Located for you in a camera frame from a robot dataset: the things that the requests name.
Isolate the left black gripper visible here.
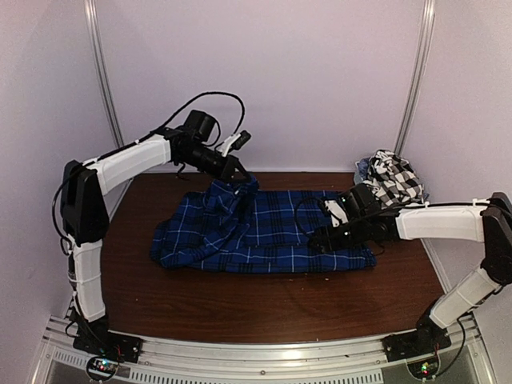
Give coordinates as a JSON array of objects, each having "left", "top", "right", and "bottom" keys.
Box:
[{"left": 180, "top": 143, "right": 252, "bottom": 183}]

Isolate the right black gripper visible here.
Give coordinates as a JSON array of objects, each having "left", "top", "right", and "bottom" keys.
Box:
[{"left": 307, "top": 216, "right": 370, "bottom": 255}]

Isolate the blue plaid long sleeve shirt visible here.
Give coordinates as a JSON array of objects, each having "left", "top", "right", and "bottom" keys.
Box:
[{"left": 150, "top": 180, "right": 377, "bottom": 274}]

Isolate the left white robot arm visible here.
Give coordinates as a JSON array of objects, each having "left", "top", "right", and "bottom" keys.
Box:
[{"left": 58, "top": 110, "right": 251, "bottom": 322}]

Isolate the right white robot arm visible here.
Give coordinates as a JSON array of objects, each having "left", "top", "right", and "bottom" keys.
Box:
[{"left": 308, "top": 184, "right": 511, "bottom": 354}]

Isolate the light blue perforated basket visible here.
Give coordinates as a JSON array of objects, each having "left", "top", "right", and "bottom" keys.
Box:
[{"left": 354, "top": 158, "right": 370, "bottom": 185}]

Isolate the black white checked shirt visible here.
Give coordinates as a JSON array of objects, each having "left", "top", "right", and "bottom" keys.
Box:
[{"left": 363, "top": 150, "right": 427, "bottom": 208}]

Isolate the light blue checked shirt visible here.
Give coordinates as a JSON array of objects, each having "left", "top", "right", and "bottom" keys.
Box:
[{"left": 356, "top": 158, "right": 371, "bottom": 182}]

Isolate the right circuit board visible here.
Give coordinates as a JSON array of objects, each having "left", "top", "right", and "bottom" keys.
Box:
[{"left": 407, "top": 358, "right": 440, "bottom": 380}]

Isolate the circuit board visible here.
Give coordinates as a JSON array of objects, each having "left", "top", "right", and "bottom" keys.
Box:
[
  {"left": 86, "top": 357, "right": 119, "bottom": 381},
  {"left": 407, "top": 358, "right": 440, "bottom": 380}
]

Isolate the left circuit board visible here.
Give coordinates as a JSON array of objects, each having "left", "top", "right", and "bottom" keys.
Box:
[{"left": 86, "top": 357, "right": 119, "bottom": 381}]

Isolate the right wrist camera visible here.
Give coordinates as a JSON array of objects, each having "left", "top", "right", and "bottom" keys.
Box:
[{"left": 323, "top": 200, "right": 348, "bottom": 227}]

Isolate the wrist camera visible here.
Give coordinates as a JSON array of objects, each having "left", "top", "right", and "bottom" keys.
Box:
[
  {"left": 216, "top": 130, "right": 252, "bottom": 157},
  {"left": 323, "top": 200, "right": 348, "bottom": 227}
]

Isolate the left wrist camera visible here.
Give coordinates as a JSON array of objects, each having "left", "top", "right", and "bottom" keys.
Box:
[{"left": 216, "top": 130, "right": 252, "bottom": 157}]

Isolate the right black cable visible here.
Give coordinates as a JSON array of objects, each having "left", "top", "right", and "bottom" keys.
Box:
[{"left": 294, "top": 196, "right": 333, "bottom": 237}]

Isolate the black cable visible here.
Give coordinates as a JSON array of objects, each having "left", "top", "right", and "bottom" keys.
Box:
[
  {"left": 163, "top": 91, "right": 246, "bottom": 137},
  {"left": 294, "top": 196, "right": 333, "bottom": 237}
]

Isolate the left black cable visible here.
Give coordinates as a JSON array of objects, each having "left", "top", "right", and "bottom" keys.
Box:
[{"left": 163, "top": 91, "right": 246, "bottom": 137}]

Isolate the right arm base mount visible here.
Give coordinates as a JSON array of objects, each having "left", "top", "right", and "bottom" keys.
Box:
[{"left": 382, "top": 313, "right": 451, "bottom": 362}]

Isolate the left aluminium frame post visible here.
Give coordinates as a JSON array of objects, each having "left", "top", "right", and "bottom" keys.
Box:
[{"left": 83, "top": 0, "right": 125, "bottom": 148}]

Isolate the aluminium frame post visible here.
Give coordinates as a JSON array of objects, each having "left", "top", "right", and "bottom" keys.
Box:
[
  {"left": 83, "top": 0, "right": 125, "bottom": 148},
  {"left": 394, "top": 0, "right": 436, "bottom": 155}
]

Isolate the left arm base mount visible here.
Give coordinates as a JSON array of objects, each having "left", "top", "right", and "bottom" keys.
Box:
[{"left": 68, "top": 307, "right": 142, "bottom": 363}]

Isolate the right aluminium frame post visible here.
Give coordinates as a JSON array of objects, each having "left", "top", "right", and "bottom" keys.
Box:
[{"left": 394, "top": 0, "right": 436, "bottom": 155}]

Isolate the front aluminium rail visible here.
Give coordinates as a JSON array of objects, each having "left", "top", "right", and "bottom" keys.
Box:
[{"left": 38, "top": 315, "right": 487, "bottom": 384}]

